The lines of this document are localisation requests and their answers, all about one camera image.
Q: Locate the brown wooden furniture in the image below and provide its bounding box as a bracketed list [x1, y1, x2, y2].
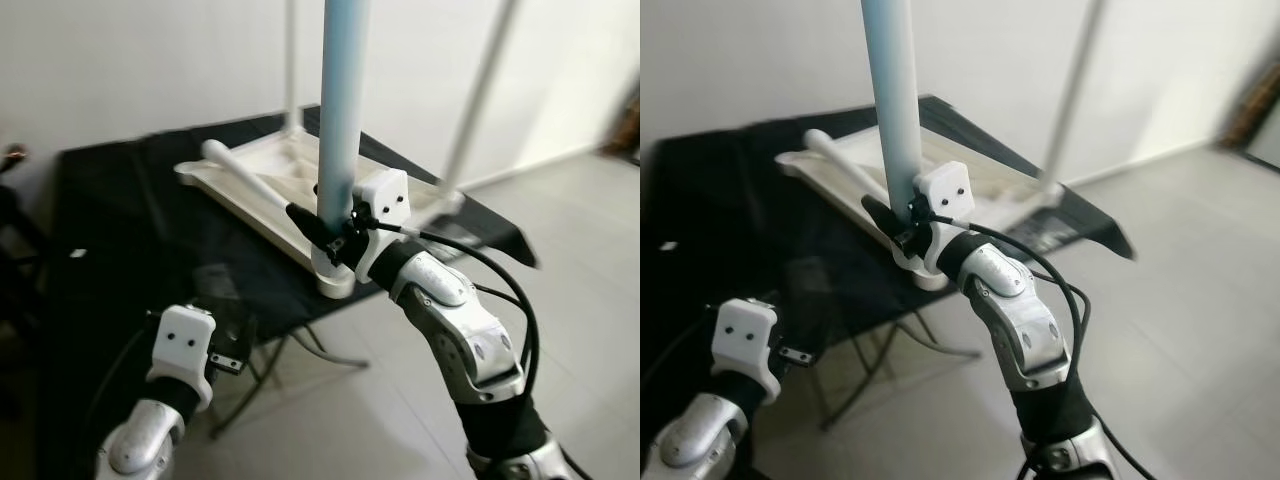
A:
[1220, 60, 1280, 171]
[605, 80, 641, 161]

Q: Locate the white plastic table top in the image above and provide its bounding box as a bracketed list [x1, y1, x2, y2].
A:
[175, 128, 466, 301]
[775, 125, 1066, 293]

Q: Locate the grey metal table frame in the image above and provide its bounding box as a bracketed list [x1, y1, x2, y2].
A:
[815, 310, 986, 431]
[205, 320, 371, 441]

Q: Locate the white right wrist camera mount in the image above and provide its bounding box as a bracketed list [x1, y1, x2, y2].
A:
[915, 160, 976, 276]
[350, 168, 411, 286]

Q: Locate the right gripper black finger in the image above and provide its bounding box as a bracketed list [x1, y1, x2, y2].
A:
[286, 203, 336, 251]
[862, 195, 911, 244]

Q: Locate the clear plastic bag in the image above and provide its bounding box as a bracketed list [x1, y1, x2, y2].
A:
[1010, 205, 1106, 256]
[185, 260, 286, 346]
[450, 215, 521, 251]
[770, 255, 871, 341]

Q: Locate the black tablecloth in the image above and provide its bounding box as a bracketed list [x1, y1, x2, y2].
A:
[35, 105, 541, 480]
[640, 95, 1136, 480]

